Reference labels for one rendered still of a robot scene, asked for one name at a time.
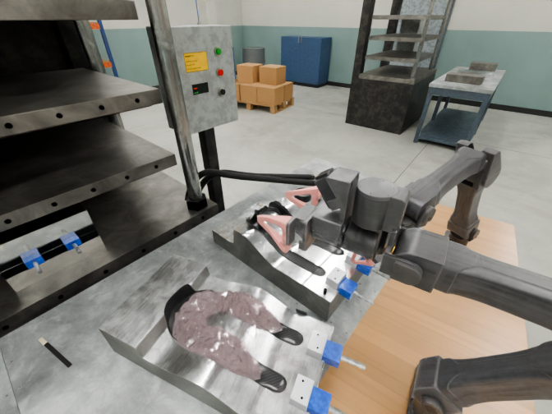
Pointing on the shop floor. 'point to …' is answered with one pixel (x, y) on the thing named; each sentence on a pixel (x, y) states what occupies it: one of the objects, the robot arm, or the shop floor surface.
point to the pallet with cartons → (264, 86)
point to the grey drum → (253, 55)
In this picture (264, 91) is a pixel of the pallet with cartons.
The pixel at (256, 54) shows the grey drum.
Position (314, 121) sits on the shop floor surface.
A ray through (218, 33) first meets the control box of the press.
